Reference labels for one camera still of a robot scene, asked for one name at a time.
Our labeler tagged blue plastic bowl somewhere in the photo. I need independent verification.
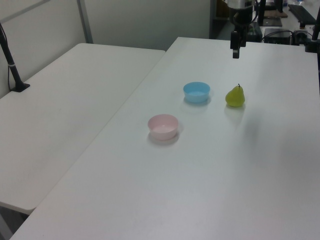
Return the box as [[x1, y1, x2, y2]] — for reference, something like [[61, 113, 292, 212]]
[[183, 81, 211, 104]]

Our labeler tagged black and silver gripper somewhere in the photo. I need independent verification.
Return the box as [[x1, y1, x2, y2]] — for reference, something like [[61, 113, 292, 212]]
[[226, 0, 255, 60]]

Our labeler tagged pink plastic bowl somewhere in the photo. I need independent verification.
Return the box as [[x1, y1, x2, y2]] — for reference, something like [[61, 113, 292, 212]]
[[147, 113, 179, 141]]

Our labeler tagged black clamp stand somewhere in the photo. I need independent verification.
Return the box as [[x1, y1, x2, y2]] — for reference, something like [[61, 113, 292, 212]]
[[303, 19, 320, 53]]

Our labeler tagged black vertical post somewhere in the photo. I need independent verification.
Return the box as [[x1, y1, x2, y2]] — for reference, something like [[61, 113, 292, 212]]
[[258, 0, 267, 26]]

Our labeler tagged white side table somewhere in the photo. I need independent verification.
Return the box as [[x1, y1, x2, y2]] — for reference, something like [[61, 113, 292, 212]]
[[0, 42, 167, 212]]

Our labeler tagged brown wooden board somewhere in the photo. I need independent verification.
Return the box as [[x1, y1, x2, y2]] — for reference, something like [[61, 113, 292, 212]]
[[263, 9, 289, 19]]

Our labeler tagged grey partition frame post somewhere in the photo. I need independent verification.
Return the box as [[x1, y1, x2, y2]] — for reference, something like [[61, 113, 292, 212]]
[[76, 0, 94, 44]]

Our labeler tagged black camera pole with base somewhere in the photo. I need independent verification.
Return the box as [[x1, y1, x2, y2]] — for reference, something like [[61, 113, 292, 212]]
[[0, 22, 31, 94]]

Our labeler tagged green pear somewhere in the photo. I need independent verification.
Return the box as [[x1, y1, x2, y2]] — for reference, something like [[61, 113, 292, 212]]
[[225, 83, 246, 108]]

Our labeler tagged black electronics box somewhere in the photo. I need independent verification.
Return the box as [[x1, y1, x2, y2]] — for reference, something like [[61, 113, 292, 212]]
[[262, 27, 294, 45]]

